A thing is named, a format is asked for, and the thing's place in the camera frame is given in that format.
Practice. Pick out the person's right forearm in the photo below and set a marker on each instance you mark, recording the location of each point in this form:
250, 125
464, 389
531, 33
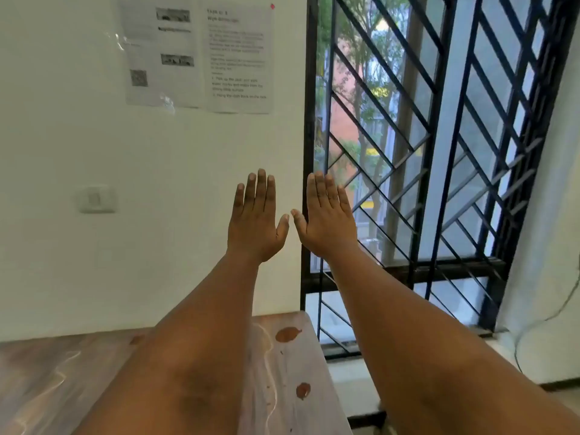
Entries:
417, 357

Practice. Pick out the person's left hand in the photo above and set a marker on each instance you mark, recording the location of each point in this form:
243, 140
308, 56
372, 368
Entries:
253, 226

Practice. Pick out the paper sheet with text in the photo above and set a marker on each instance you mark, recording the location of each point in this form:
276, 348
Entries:
238, 63

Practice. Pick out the person's left forearm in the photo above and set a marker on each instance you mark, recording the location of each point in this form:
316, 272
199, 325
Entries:
195, 353

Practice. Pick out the person's right hand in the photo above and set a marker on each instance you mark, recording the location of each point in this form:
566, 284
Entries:
328, 226

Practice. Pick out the paper sheet with photos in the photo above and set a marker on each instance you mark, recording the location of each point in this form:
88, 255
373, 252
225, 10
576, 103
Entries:
149, 49

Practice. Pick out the wooden table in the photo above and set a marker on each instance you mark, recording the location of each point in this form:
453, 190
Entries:
45, 380

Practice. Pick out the black window grille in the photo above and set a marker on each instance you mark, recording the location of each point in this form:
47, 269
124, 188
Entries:
446, 269

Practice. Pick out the white wall switch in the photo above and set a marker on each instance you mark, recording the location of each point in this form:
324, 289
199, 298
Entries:
96, 199

